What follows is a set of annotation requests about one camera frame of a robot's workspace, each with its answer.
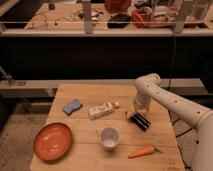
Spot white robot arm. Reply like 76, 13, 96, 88
133, 73, 213, 171

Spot white glue bottle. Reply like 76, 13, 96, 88
88, 101, 120, 120

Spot blue sponge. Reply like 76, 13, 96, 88
63, 100, 82, 116

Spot black bowl on bench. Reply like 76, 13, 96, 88
107, 13, 131, 28

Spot orange carrot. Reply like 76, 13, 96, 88
128, 145, 159, 158

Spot orange bin on bench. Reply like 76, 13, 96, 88
131, 9, 156, 28

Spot orange plate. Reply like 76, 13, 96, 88
33, 122, 73, 161

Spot metal frame post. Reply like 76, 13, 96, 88
82, 0, 93, 34

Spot black floor cable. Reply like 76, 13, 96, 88
171, 114, 201, 171

